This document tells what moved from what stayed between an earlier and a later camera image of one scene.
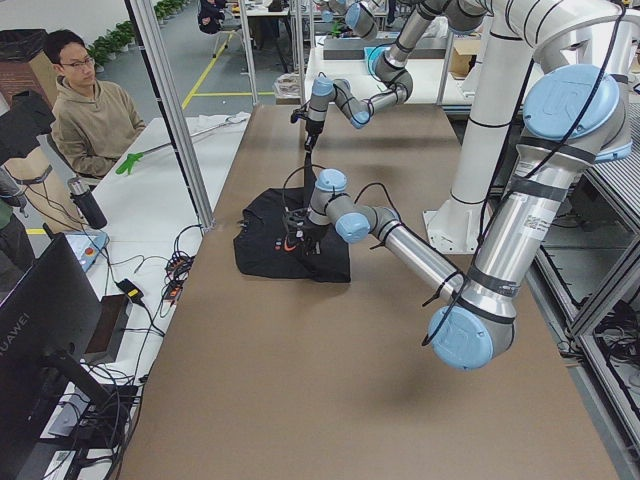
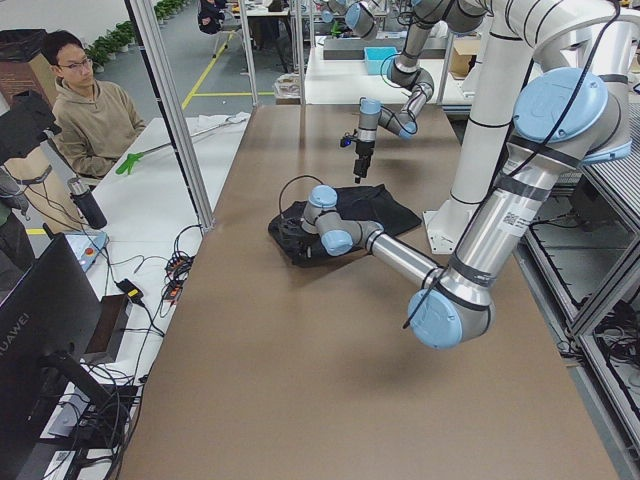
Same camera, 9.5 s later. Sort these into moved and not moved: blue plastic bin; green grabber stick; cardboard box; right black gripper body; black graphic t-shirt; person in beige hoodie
Moved: black graphic t-shirt; right black gripper body
Not moved: cardboard box; blue plastic bin; green grabber stick; person in beige hoodie
